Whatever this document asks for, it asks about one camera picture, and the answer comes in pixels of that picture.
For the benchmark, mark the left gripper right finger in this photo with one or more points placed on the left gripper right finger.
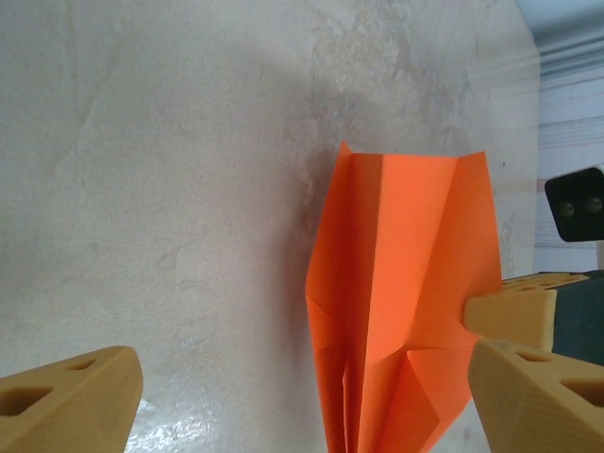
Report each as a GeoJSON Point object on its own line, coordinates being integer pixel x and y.
{"type": "Point", "coordinates": [542, 406]}

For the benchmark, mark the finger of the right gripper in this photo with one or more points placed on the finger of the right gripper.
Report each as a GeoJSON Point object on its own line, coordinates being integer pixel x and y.
{"type": "Point", "coordinates": [514, 316]}

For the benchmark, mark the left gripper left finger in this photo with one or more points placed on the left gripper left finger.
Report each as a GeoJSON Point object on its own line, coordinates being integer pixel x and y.
{"type": "Point", "coordinates": [71, 406]}

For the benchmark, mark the orange paper sheet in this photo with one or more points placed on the orange paper sheet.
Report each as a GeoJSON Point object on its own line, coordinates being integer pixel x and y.
{"type": "Point", "coordinates": [401, 236]}

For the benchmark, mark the corrugated translucent side panel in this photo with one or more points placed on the corrugated translucent side panel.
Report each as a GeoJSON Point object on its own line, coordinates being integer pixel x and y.
{"type": "Point", "coordinates": [571, 118]}

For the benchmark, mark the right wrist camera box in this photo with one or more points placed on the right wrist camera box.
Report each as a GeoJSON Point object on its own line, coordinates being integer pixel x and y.
{"type": "Point", "coordinates": [575, 207]}

